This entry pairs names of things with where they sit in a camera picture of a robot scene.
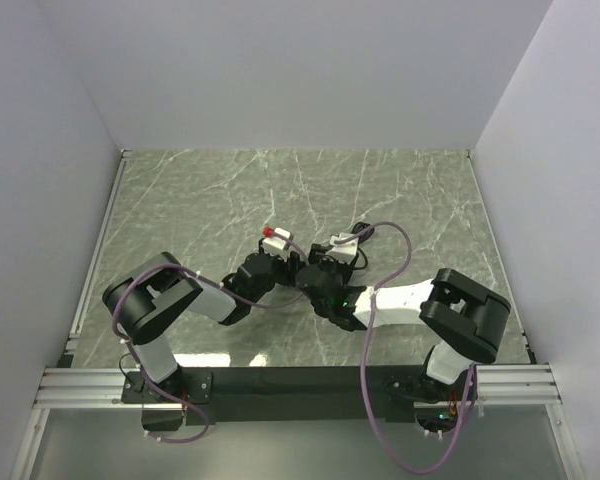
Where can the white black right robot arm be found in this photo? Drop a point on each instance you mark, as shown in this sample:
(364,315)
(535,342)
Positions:
(468,318)

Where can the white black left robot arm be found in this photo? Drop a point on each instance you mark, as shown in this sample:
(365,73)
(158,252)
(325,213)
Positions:
(145,302)

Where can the aluminium frame rail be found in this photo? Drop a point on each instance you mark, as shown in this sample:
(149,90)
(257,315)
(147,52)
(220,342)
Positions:
(78,388)

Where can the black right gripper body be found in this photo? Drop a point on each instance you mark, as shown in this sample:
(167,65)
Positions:
(338,273)

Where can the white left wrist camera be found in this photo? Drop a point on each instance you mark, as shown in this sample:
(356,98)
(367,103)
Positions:
(275,242)

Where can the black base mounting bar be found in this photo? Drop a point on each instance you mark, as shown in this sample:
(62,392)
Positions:
(251,394)

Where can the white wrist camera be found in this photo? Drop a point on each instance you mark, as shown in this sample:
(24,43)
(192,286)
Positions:
(275,242)
(343,247)

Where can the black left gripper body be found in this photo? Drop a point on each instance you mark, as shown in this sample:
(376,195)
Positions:
(280,273)

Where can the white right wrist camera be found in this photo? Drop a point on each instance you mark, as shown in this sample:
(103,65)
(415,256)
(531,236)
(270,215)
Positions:
(343,247)

